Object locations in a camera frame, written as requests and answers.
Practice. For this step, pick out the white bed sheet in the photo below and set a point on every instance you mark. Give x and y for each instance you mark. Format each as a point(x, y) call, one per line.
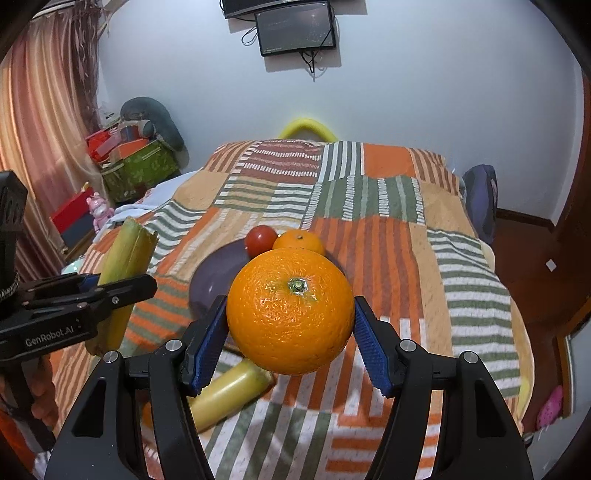
point(138, 203)

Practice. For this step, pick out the black wall device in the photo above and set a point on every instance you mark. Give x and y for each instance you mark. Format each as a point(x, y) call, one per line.
point(249, 7)

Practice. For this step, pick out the grey plush pillow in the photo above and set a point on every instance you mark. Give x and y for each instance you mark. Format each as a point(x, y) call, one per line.
point(161, 120)

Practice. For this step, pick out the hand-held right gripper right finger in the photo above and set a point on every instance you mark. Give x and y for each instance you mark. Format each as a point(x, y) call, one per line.
point(369, 346)

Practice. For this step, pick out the white floor socket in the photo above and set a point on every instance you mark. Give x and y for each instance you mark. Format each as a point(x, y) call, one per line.
point(551, 265)

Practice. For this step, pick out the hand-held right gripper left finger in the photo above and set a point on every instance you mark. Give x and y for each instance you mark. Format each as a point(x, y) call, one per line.
point(203, 355)

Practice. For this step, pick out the black wall monitor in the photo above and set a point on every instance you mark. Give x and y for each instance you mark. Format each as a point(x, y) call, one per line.
point(295, 27)

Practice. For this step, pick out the pink slipper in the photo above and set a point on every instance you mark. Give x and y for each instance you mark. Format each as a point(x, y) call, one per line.
point(549, 408)

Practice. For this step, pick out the striped pink curtain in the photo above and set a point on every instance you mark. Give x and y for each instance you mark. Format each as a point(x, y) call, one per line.
point(41, 115)

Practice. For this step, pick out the red and black box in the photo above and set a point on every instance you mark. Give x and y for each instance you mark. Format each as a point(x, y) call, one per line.
point(74, 224)

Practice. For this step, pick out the red tomato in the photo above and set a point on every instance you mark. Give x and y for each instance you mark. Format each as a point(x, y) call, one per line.
point(259, 240)

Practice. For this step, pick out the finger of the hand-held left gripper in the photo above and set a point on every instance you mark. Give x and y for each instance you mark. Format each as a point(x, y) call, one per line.
point(129, 288)
point(69, 282)

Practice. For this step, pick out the small tangerine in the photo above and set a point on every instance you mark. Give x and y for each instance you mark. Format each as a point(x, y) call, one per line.
point(300, 242)

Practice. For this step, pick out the person's left hand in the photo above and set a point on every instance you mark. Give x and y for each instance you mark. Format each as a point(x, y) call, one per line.
point(44, 392)

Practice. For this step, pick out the purple plate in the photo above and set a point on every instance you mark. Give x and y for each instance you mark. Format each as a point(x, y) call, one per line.
point(217, 277)

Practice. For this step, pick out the striped patchwork blanket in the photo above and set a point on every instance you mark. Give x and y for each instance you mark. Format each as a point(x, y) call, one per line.
point(392, 258)

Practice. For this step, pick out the pink toy figure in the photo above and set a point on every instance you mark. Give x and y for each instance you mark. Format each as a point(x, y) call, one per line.
point(99, 210)

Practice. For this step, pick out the stack of red boxes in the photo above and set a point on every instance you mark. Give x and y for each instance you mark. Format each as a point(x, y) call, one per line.
point(115, 141)

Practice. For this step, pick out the large orange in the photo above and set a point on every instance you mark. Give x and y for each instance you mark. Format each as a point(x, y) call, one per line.
point(291, 314)

